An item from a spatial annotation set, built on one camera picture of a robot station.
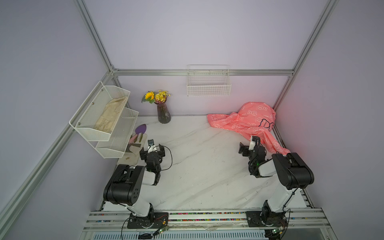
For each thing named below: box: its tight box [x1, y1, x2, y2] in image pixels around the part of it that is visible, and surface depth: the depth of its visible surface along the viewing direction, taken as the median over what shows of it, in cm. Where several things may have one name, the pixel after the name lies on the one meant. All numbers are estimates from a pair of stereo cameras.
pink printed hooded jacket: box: [207, 101, 291, 155], surface depth 112 cm
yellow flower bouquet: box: [141, 90, 171, 104], surface depth 100 cm
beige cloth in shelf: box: [94, 96, 128, 133], surface depth 81 cm
